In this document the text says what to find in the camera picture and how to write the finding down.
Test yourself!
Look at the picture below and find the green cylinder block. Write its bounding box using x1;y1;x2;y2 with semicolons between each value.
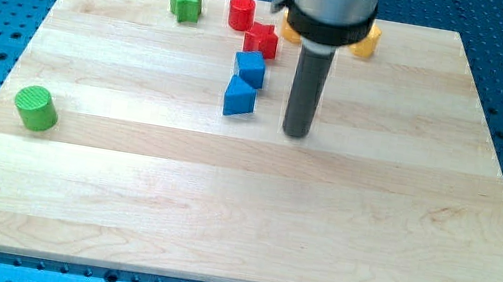
14;85;58;132

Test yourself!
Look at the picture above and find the blue triangle block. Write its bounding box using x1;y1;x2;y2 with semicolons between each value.
222;75;257;116

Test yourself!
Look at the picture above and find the blue cube block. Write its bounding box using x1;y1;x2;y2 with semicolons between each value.
233;51;266;89

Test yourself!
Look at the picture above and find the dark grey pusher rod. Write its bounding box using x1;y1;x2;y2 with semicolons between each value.
282;38;336;138

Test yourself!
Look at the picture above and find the red star block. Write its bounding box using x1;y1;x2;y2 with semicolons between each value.
242;22;279;60

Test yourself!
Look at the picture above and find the yellow block left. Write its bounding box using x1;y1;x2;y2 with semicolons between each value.
280;12;301;45

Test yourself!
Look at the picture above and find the yellow block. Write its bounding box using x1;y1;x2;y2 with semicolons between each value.
348;24;382;59
280;12;301;45

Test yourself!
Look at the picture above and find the red cylinder block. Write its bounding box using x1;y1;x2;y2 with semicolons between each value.
227;0;257;32

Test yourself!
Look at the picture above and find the yellow block right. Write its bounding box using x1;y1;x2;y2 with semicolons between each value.
348;24;382;59

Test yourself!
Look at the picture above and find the green star block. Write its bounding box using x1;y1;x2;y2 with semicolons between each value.
169;0;203;23

